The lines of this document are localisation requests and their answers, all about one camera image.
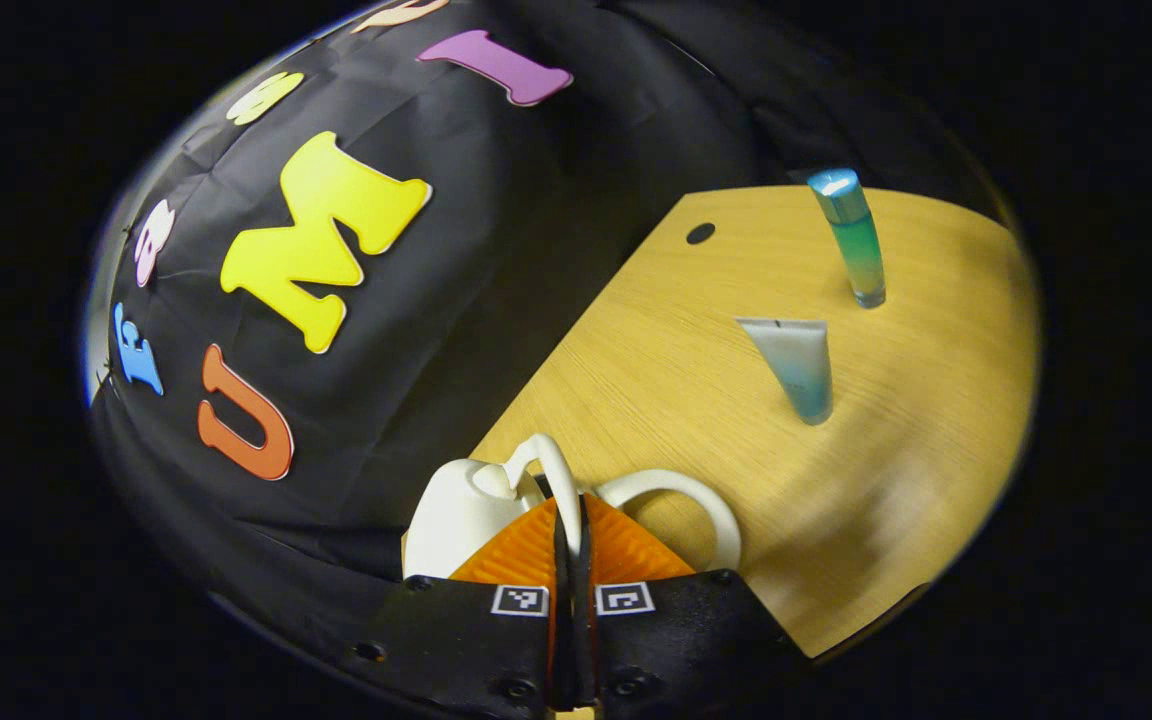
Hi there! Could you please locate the small white suitcase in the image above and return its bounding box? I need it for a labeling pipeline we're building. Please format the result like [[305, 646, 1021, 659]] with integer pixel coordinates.
[[403, 433, 743, 581]]

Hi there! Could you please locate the white blue cream tube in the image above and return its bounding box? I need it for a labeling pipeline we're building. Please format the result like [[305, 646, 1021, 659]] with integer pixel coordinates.
[[735, 317, 834, 427]]

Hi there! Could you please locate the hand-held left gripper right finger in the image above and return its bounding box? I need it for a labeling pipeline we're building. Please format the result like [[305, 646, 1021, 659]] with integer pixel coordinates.
[[574, 493, 809, 718]]

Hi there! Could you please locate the blue lotion bottle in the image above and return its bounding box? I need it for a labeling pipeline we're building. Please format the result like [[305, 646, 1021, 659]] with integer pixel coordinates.
[[806, 168, 887, 309]]

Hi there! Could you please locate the black backdrop cloth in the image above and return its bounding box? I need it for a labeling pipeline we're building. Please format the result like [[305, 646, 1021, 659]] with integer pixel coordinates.
[[86, 0, 997, 661]]

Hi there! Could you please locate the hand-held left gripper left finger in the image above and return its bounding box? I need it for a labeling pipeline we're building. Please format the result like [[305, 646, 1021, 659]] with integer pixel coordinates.
[[354, 495, 574, 718]]

